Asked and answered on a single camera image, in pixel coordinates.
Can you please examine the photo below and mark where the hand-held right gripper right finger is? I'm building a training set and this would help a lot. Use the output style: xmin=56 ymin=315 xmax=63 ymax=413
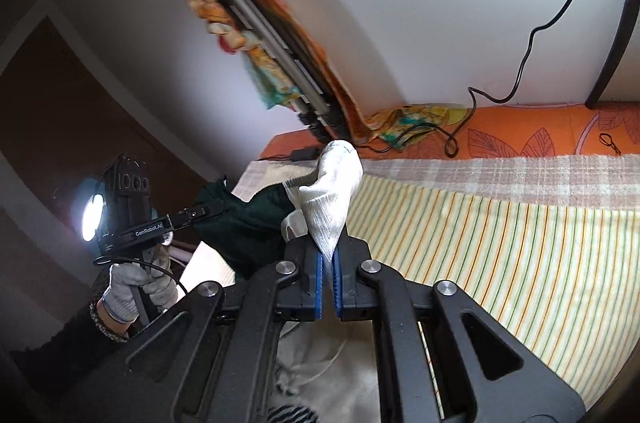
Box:
xmin=332 ymin=236 xmax=586 ymax=423

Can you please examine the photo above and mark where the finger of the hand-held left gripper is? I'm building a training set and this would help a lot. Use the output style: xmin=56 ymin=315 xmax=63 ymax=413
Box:
xmin=166 ymin=198 xmax=227 ymax=233

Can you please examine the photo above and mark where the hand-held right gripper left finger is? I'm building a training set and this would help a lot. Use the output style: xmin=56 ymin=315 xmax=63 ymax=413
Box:
xmin=60 ymin=238 xmax=327 ymax=423

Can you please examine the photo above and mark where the green and white tree-print t-shirt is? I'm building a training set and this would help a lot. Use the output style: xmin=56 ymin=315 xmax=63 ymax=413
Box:
xmin=180 ymin=140 xmax=382 ymax=423

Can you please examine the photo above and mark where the person's left forearm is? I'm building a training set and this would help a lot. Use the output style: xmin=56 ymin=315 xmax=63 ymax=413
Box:
xmin=10 ymin=298 xmax=136 ymax=404

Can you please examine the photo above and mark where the person's left hand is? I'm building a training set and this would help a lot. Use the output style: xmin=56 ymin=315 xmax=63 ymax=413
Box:
xmin=100 ymin=245 xmax=179 ymax=325

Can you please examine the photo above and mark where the brown wooden door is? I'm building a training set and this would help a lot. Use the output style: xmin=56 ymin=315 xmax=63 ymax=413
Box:
xmin=0 ymin=15 xmax=261 ymax=264

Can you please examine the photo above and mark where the colourful orange scarf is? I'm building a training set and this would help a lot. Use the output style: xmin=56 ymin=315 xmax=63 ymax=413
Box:
xmin=187 ymin=0 xmax=463 ymax=151

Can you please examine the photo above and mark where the yellow green striped sheet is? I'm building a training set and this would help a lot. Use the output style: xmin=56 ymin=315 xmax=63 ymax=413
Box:
xmin=345 ymin=175 xmax=640 ymax=414

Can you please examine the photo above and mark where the beige plaid cloth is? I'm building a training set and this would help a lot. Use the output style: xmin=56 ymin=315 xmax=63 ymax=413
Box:
xmin=232 ymin=153 xmax=640 ymax=210

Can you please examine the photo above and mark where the folded silver tripod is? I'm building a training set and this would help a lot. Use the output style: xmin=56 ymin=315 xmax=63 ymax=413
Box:
xmin=209 ymin=0 xmax=353 ymax=144

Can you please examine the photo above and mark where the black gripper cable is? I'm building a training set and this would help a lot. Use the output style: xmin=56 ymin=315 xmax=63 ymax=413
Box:
xmin=93 ymin=255 xmax=190 ymax=295

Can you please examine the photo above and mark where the beaded bracelet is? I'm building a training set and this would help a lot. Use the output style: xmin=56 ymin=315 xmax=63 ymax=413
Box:
xmin=89 ymin=298 xmax=130 ymax=344

